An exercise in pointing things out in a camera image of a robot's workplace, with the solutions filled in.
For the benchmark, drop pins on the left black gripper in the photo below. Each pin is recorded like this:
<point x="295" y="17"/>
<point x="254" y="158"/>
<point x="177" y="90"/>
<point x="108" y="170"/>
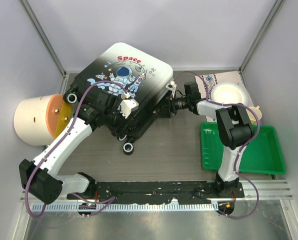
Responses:
<point x="123" y="123"/>

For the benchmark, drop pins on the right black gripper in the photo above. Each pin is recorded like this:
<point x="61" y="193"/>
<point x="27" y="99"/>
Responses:
<point x="168" y="108"/>

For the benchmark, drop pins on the black white astronaut suitcase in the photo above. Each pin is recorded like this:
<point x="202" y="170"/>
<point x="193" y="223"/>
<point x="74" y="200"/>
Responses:
<point x="125" y="69"/>

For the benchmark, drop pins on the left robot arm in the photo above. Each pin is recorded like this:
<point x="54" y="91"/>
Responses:
<point x="39" y="177"/>

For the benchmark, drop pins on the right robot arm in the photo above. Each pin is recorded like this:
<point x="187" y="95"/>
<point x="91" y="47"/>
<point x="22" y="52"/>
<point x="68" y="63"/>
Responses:
<point x="234" y="128"/>

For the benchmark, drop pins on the patterned placemat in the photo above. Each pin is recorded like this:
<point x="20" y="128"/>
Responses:
<point x="208" y="81"/>

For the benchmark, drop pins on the orange swing lid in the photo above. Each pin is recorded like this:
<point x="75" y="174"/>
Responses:
<point x="58" y="115"/>

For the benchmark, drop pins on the white paper plate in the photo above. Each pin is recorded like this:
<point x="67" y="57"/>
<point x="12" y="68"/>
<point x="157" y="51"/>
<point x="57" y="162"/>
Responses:
<point x="229" y="93"/>

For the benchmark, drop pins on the white cylindrical bin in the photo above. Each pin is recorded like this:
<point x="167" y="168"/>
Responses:
<point x="30" y="121"/>

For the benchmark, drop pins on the yellow cup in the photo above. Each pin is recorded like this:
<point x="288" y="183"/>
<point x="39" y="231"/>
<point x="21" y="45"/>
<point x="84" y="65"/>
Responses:
<point x="254" y="114"/>

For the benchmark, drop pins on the green plastic tray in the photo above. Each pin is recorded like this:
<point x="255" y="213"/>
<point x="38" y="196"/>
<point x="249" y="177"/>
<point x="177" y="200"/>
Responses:
<point x="262" y="156"/>

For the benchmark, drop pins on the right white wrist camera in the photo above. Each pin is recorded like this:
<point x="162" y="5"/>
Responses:
<point x="171" y="86"/>

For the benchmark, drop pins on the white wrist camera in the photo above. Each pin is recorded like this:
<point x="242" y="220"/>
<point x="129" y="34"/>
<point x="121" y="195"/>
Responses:
<point x="171" y="86"/>
<point x="128" y="105"/>

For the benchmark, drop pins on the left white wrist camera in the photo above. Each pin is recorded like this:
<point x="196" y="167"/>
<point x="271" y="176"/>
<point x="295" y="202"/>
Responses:
<point x="128" y="105"/>

